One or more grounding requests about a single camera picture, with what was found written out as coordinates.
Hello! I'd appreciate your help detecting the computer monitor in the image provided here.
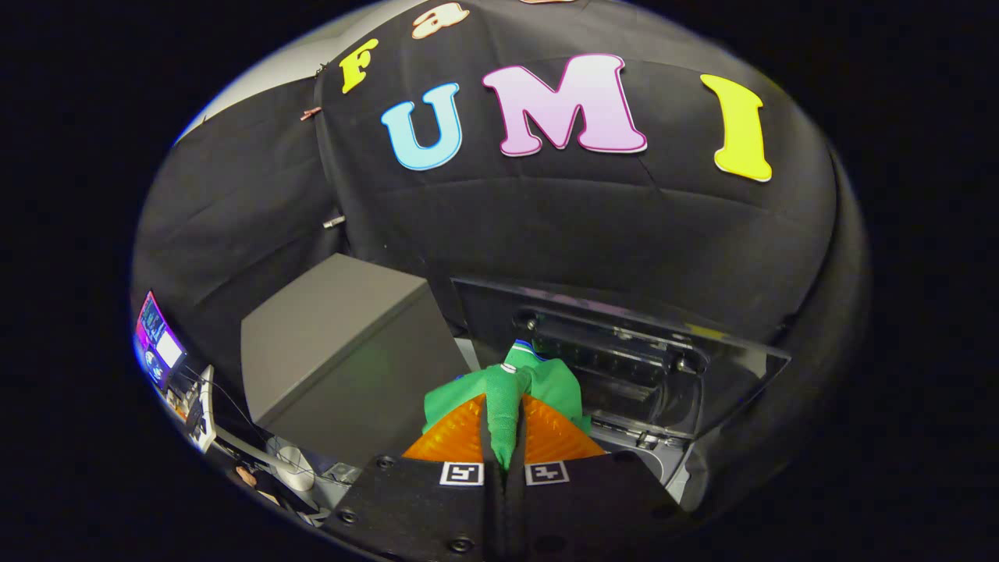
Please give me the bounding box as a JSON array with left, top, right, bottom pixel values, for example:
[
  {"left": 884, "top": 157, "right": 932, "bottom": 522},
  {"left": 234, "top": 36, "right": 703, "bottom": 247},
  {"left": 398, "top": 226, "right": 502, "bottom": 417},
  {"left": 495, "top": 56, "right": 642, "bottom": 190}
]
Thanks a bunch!
[{"left": 134, "top": 291, "right": 188, "bottom": 389}]

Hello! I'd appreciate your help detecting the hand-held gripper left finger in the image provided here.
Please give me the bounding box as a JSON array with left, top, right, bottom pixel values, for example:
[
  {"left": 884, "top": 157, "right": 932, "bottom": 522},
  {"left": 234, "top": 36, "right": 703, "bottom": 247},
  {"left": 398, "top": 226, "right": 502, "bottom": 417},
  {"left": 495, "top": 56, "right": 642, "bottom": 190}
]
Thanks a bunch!
[{"left": 322, "top": 393, "right": 502, "bottom": 562}]

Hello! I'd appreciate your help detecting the black backdrop cloth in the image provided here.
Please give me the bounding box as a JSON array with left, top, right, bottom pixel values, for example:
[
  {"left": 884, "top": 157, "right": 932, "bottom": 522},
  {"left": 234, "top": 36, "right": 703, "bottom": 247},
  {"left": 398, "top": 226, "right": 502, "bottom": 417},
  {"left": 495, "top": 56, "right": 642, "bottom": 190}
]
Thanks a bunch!
[{"left": 131, "top": 0, "right": 871, "bottom": 516}]

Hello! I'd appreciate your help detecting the grey cabinet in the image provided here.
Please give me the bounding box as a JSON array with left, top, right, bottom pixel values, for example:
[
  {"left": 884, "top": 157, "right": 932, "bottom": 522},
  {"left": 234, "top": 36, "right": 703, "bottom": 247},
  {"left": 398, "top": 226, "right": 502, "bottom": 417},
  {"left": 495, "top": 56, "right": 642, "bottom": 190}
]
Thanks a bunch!
[{"left": 240, "top": 252, "right": 473, "bottom": 471}]

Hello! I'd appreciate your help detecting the white round device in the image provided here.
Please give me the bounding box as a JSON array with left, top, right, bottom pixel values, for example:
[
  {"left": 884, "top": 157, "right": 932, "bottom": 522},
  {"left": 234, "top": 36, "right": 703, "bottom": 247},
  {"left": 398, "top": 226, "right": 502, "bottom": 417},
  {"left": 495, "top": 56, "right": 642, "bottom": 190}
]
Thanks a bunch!
[{"left": 268, "top": 443, "right": 316, "bottom": 493}]

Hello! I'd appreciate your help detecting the green polo shirt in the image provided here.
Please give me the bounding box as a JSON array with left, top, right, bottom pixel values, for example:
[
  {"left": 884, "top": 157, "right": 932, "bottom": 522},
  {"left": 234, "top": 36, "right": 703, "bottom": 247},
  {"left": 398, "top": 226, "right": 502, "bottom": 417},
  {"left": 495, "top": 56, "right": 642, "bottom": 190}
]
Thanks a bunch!
[{"left": 421, "top": 340, "right": 594, "bottom": 471}]

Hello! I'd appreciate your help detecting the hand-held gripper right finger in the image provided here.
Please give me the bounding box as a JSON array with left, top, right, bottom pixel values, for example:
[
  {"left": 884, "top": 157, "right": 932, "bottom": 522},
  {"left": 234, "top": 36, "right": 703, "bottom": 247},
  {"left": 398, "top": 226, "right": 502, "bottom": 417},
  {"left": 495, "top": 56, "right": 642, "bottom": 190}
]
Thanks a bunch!
[{"left": 506, "top": 393, "right": 693, "bottom": 562}]

